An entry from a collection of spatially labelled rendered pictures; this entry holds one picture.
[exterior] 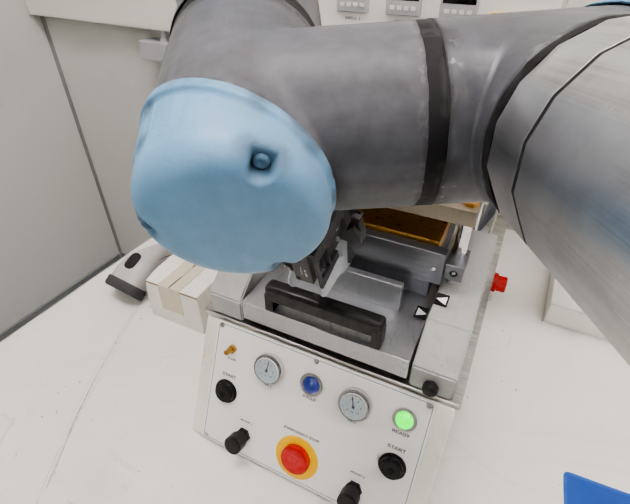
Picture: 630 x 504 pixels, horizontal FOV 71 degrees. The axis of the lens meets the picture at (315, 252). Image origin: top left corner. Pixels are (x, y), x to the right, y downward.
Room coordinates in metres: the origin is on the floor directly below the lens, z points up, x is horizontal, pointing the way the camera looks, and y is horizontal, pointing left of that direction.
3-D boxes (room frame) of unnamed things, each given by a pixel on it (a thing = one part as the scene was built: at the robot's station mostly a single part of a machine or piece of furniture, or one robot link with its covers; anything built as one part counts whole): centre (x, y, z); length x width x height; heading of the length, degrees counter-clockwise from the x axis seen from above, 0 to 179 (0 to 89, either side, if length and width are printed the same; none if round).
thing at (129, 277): (0.72, 0.34, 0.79); 0.20 x 0.08 x 0.08; 152
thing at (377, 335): (0.37, -0.01, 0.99); 0.15 x 0.02 x 0.04; 64
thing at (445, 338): (0.41, -0.18, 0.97); 0.26 x 0.05 x 0.07; 154
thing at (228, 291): (0.54, 0.06, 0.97); 0.25 x 0.05 x 0.07; 154
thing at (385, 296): (0.49, -0.07, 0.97); 0.30 x 0.22 x 0.08; 154
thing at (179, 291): (0.66, 0.22, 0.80); 0.19 x 0.13 x 0.09; 152
